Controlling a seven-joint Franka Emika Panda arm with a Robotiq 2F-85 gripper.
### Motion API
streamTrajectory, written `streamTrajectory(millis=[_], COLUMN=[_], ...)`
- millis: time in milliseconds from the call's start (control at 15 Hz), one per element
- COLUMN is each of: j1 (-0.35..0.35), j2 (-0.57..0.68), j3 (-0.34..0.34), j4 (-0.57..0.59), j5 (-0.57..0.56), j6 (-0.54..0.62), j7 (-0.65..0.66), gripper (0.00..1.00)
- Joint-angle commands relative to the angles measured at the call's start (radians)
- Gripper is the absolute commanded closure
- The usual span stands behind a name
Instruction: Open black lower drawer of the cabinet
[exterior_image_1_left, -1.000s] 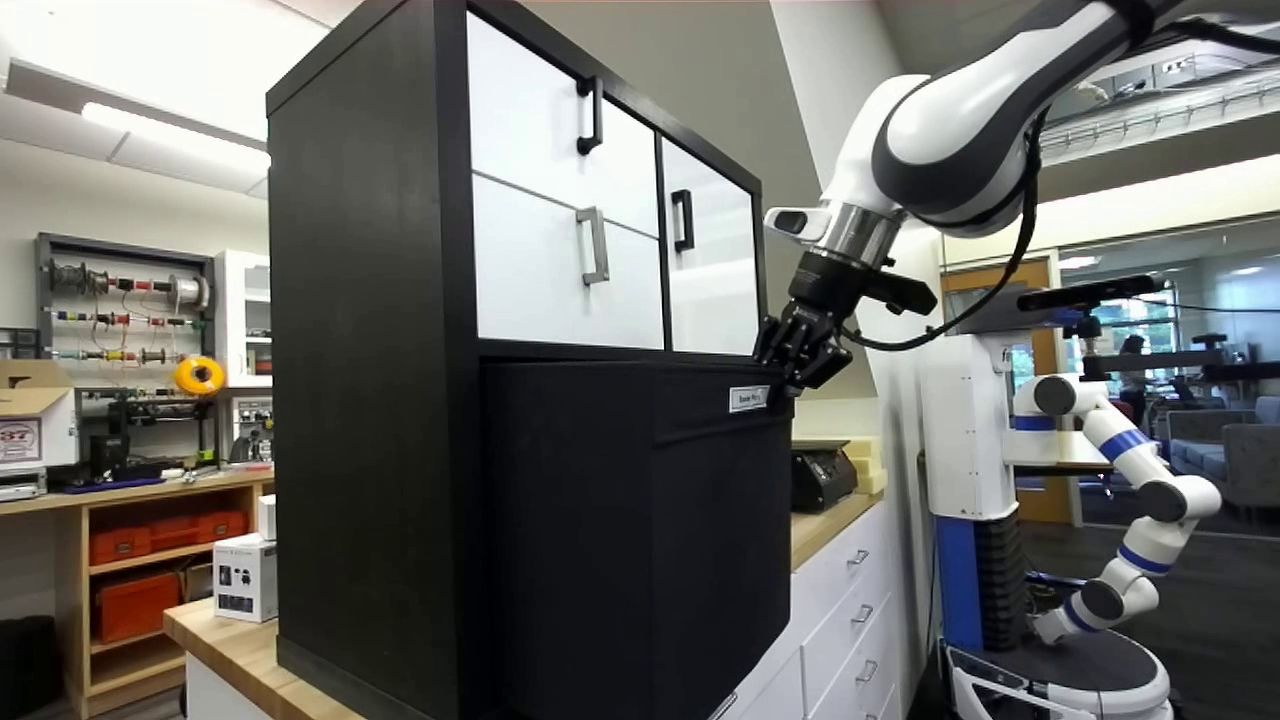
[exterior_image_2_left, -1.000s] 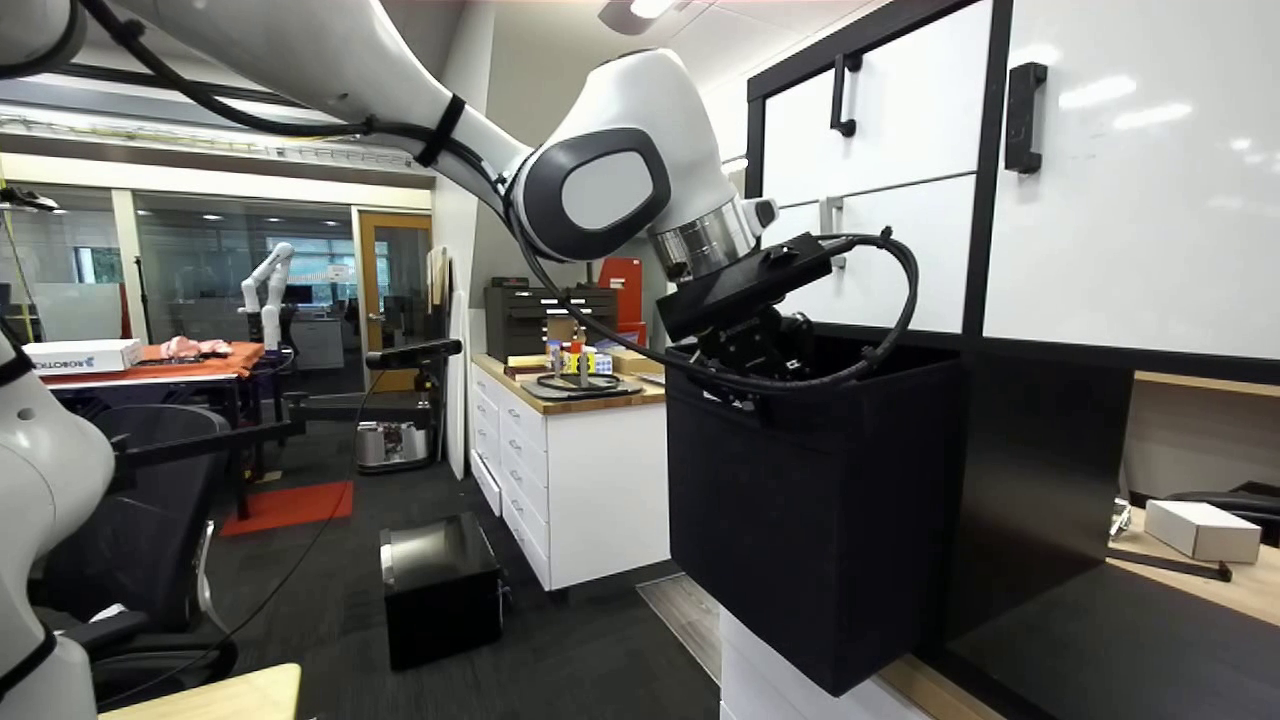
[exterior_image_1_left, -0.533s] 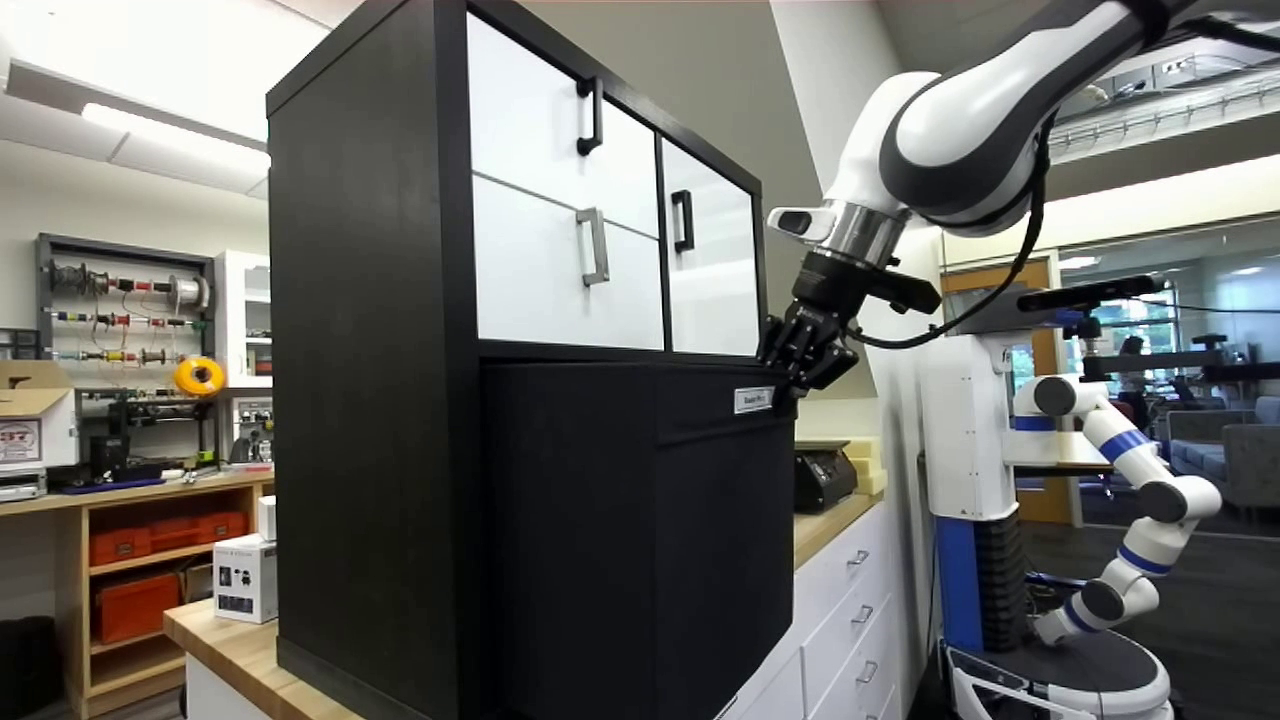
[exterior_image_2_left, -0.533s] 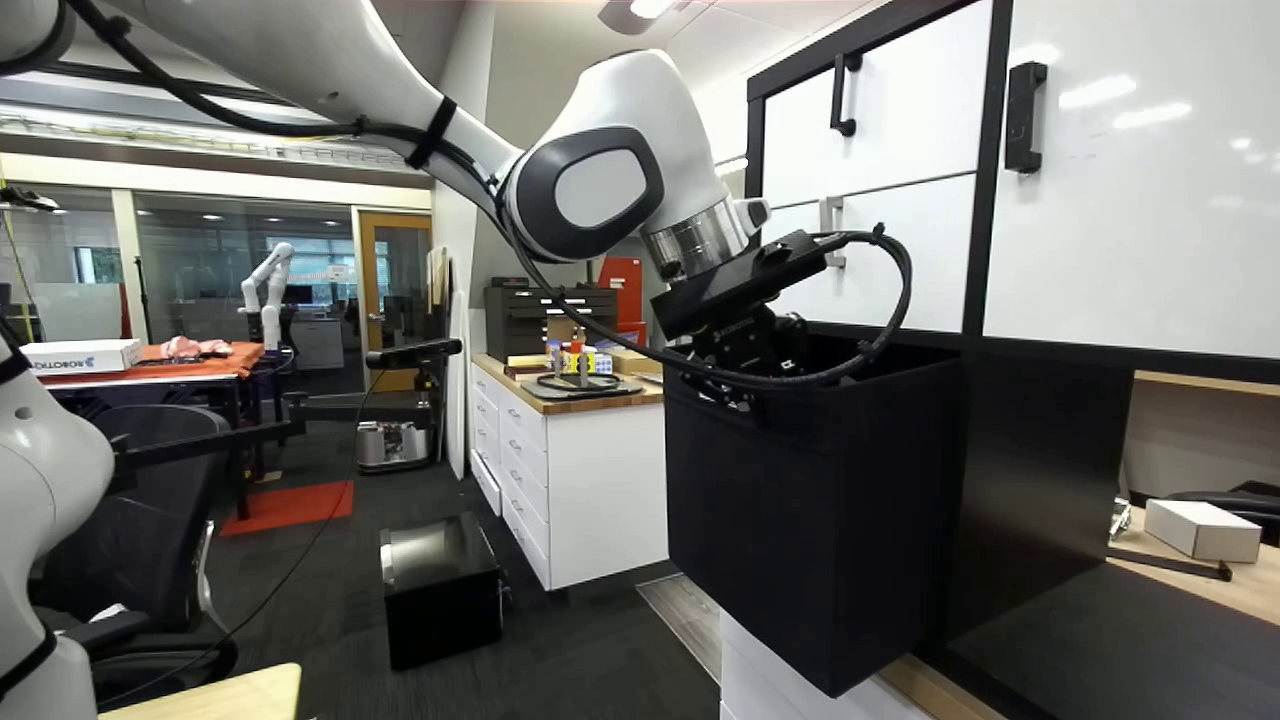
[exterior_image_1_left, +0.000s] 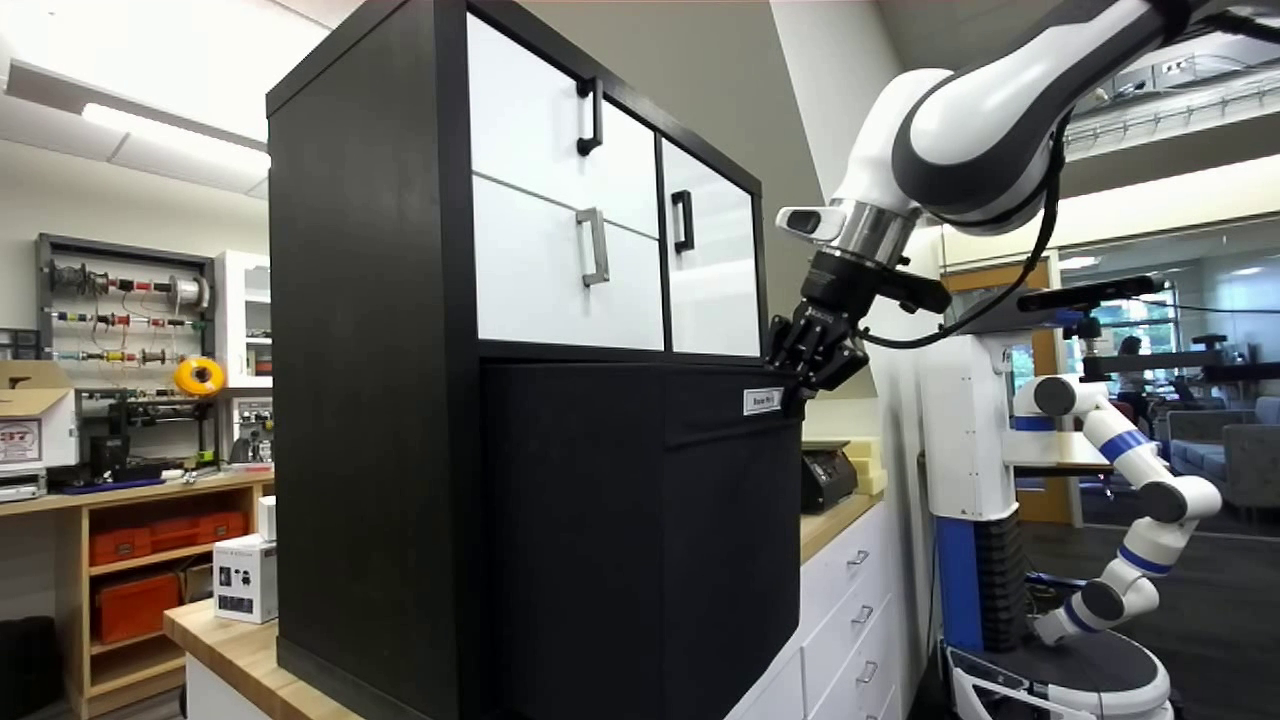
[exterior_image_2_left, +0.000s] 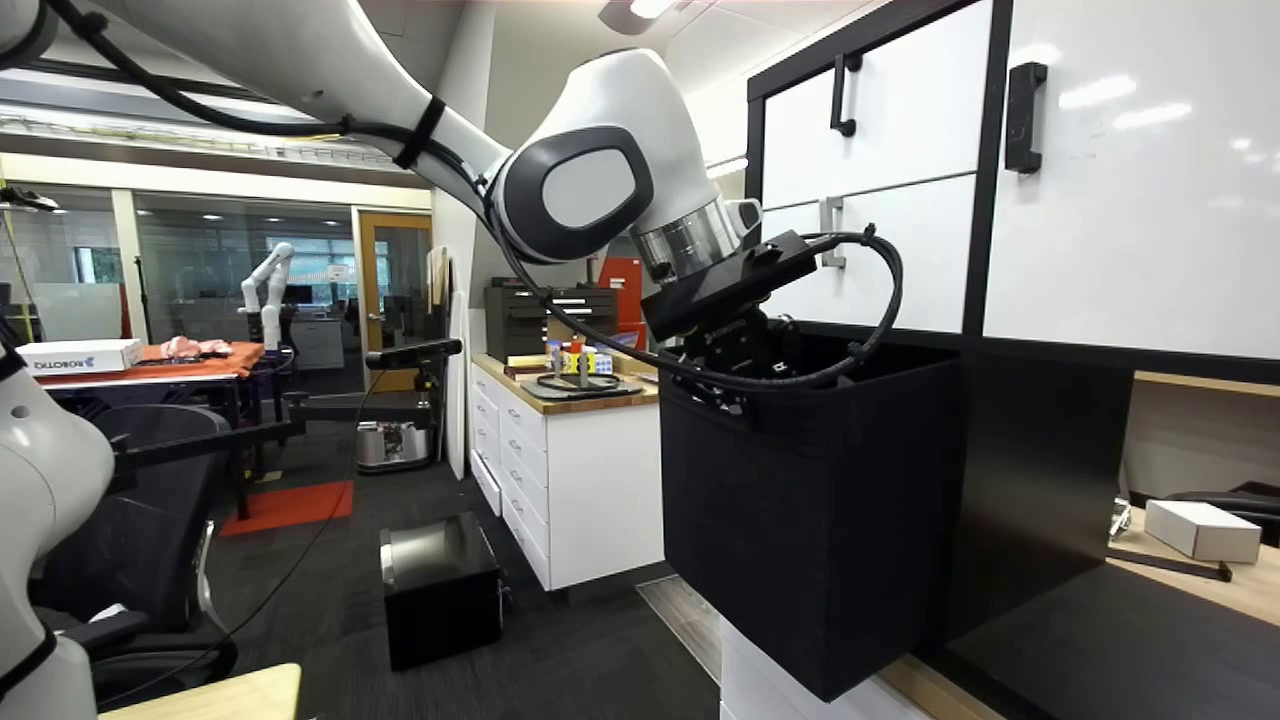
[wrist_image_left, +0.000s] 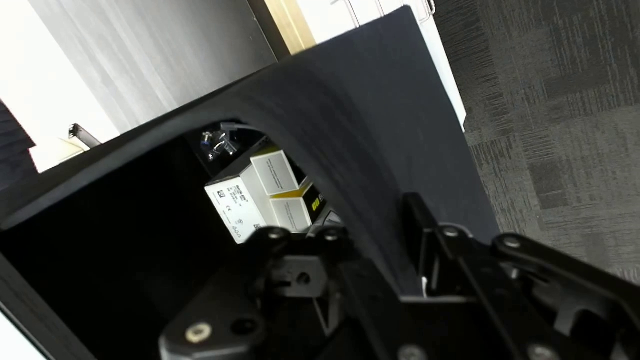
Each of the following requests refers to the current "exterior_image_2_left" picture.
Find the white counter cabinet wood top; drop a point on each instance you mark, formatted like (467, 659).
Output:
(760, 695)

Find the black office chair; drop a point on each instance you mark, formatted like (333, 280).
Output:
(146, 535)

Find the black desk mat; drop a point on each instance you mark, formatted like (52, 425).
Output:
(1132, 654)

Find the table with orange cloth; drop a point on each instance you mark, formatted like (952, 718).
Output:
(200, 362)

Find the small white robot arm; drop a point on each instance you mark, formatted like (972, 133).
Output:
(271, 287)

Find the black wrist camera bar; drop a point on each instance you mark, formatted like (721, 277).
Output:
(725, 280)

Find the tall white cabinet drawer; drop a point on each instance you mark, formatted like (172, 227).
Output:
(922, 93)

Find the long black horizontal pole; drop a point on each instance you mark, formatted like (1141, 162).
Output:
(363, 408)

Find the black round tray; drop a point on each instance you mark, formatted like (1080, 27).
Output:
(580, 385)

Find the colourful toy block stack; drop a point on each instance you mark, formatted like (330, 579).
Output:
(580, 359)

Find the black desk device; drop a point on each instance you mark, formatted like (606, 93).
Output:
(1255, 504)

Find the white floor bin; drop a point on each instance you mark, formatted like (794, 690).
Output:
(390, 446)

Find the short black padded bar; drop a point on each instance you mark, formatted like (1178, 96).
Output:
(416, 349)

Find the short white cabinet drawer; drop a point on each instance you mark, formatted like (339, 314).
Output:
(940, 255)

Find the red floor mat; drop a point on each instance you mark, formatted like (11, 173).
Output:
(286, 510)

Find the black pen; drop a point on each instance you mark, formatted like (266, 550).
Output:
(1175, 562)

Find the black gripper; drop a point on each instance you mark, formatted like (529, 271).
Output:
(735, 349)

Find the white printed box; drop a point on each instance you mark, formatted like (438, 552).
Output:
(81, 359)

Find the black fabric drawer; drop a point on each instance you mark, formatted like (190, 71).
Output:
(814, 535)

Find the red wall cabinet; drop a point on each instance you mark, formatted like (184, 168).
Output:
(625, 280)

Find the black frame storage cabinet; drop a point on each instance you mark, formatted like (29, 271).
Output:
(1043, 467)

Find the ceiling light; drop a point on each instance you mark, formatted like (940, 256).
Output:
(644, 10)

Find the white island cabinet wood top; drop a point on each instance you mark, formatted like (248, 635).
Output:
(585, 495)

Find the wooden door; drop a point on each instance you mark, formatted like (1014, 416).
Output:
(398, 294)

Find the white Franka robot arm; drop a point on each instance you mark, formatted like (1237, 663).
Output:
(333, 54)

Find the black floor box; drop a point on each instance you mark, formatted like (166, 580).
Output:
(446, 602)

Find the black printer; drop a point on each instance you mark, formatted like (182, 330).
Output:
(515, 314)

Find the white cardboard box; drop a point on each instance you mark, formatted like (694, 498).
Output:
(1203, 528)

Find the white cabinet door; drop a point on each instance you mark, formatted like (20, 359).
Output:
(1144, 185)

